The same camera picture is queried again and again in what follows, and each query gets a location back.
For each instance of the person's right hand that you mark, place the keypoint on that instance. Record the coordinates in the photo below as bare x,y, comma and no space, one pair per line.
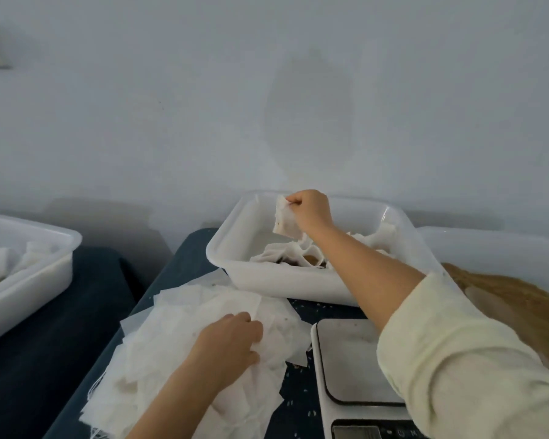
309,210

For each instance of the person's left hand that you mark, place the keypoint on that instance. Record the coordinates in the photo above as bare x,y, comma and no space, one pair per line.
224,347

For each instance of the white mesh bag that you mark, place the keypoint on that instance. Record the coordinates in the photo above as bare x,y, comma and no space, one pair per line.
284,219

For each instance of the pile of white bags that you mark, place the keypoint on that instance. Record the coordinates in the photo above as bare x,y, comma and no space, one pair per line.
165,352

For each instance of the white plastic tub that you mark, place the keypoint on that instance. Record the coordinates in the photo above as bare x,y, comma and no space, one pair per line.
247,233

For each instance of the white tray of grain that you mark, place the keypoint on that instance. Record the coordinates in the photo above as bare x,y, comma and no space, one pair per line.
494,251

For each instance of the brown grain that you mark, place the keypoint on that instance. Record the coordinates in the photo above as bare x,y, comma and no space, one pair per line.
521,306

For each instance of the person's left forearm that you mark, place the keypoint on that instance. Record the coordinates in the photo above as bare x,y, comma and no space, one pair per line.
174,407

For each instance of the dark blue tablecloth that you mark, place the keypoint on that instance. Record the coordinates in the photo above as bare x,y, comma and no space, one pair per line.
55,370
188,260

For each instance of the white digital kitchen scale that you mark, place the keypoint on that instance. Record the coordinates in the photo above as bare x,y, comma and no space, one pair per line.
348,361

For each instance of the white sleeve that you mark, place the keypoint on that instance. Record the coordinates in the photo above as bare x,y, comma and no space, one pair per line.
467,370

